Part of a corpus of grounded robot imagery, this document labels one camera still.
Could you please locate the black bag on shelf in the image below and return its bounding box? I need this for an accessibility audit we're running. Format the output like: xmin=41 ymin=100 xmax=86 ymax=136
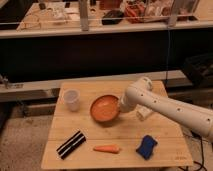
xmin=101 ymin=10 xmax=124 ymax=25

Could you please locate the orange object on shelf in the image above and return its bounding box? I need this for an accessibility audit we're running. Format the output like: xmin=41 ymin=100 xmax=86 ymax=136
xmin=124 ymin=4 xmax=145 ymax=23

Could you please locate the wooden table board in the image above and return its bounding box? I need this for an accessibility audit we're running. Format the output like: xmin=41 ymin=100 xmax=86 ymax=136
xmin=41 ymin=81 xmax=193 ymax=170

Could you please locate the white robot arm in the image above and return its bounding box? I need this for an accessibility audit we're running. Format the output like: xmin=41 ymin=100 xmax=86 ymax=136
xmin=119 ymin=77 xmax=213 ymax=142

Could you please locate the black cable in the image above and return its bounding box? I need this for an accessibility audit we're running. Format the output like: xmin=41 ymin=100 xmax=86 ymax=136
xmin=189 ymin=129 xmax=213 ymax=171

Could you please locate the translucent plastic cup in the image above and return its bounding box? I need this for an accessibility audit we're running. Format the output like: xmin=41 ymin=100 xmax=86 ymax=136
xmin=63 ymin=89 xmax=80 ymax=112

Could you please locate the orange carrot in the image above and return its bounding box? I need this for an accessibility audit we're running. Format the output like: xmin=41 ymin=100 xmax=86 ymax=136
xmin=93 ymin=145 xmax=120 ymax=154

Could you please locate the blue sponge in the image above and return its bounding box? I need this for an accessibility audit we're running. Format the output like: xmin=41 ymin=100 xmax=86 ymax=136
xmin=136 ymin=135 xmax=158 ymax=160

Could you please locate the black striped case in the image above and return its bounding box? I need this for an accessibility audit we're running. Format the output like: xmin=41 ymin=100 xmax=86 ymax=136
xmin=56 ymin=131 xmax=86 ymax=159

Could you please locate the white rectangular box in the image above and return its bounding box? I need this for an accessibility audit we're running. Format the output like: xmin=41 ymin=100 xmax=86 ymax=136
xmin=136 ymin=106 xmax=153 ymax=121

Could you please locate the metal rail beam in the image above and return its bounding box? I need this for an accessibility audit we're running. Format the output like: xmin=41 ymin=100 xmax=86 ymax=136
xmin=0 ymin=69 xmax=188 ymax=103

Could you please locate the orange ceramic bowl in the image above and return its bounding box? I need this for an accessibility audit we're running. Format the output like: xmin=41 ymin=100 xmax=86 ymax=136
xmin=90 ymin=95 xmax=119 ymax=122

